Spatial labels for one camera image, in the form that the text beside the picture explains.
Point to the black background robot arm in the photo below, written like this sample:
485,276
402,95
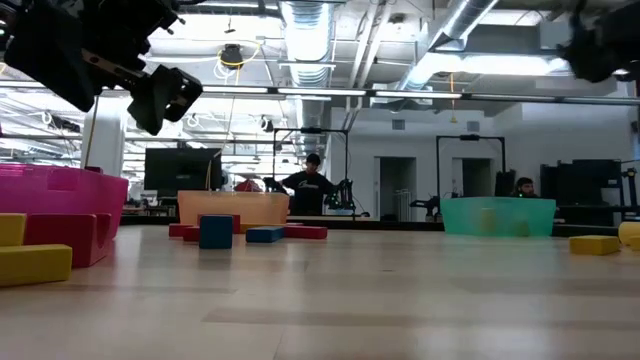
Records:
425,204
342,195
271,184

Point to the person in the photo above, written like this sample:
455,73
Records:
309,192
524,187

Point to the wall vent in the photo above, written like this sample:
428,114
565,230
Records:
398,125

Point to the black monitor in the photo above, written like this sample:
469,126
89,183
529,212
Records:
182,170

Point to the yellow cube block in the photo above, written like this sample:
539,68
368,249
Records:
487,220

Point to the green plastic bin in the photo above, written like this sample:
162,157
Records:
460,215

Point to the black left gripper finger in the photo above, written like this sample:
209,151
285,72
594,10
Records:
147,105
182,95

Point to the blue rectangular block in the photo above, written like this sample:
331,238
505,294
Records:
265,235
216,232

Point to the wide silver ceiling duct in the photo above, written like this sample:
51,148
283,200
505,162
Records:
306,40

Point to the black ceiling spotlight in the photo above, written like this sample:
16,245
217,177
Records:
143,124
266,125

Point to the red plastic bin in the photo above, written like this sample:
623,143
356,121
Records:
65,192

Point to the linear ceiling light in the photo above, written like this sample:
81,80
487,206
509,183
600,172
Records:
235,89
320,92
415,94

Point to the black equipment rack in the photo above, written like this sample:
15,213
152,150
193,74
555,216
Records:
580,180

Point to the red arch block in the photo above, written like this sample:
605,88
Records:
65,235

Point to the grey door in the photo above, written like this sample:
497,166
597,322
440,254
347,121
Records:
475,177
387,190

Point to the orange plastic bin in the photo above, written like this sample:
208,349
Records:
235,205

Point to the white pillar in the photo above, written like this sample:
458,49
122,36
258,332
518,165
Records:
107,150

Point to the red rounded object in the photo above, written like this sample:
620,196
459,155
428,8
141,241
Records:
248,186

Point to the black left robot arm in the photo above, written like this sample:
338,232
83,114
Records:
50,60

